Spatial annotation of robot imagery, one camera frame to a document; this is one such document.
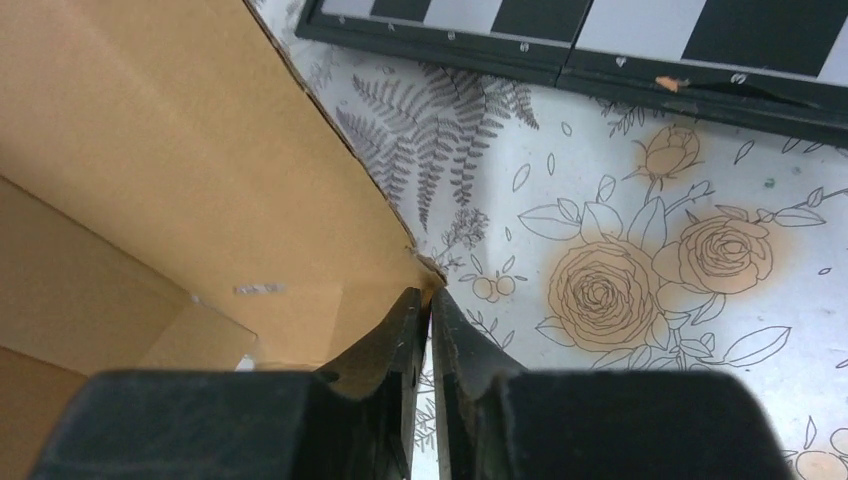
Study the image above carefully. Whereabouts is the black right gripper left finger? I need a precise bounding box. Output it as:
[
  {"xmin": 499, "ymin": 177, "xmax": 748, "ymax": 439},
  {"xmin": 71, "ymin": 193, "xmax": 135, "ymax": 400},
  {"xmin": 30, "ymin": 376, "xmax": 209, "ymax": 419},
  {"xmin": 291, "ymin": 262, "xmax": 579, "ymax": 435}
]
[{"xmin": 30, "ymin": 288, "xmax": 429, "ymax": 479}]

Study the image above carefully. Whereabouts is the floral patterned tablecloth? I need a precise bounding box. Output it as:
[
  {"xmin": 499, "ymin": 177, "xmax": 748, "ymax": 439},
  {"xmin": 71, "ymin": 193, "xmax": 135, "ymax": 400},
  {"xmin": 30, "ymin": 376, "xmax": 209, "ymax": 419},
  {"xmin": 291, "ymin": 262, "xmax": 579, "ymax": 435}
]
[{"xmin": 255, "ymin": 1, "xmax": 847, "ymax": 479}]

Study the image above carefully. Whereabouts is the black white chessboard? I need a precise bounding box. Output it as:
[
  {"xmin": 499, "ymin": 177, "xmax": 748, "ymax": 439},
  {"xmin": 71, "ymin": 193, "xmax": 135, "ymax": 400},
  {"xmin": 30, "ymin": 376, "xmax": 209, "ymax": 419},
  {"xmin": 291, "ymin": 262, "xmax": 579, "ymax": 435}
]
[{"xmin": 296, "ymin": 0, "xmax": 847, "ymax": 148}]

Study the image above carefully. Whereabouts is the cardboard box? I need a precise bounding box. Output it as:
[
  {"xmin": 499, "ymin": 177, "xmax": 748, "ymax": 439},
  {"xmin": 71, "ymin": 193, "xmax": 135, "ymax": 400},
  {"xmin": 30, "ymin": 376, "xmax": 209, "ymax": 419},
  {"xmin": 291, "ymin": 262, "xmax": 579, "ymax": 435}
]
[{"xmin": 1, "ymin": 1, "xmax": 442, "ymax": 479}]

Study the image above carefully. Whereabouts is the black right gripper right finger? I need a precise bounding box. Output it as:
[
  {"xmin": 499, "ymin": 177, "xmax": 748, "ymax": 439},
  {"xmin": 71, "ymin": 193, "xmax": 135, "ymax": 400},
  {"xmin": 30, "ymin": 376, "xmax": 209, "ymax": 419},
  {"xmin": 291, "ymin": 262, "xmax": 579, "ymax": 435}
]
[{"xmin": 431, "ymin": 290, "xmax": 792, "ymax": 479}]

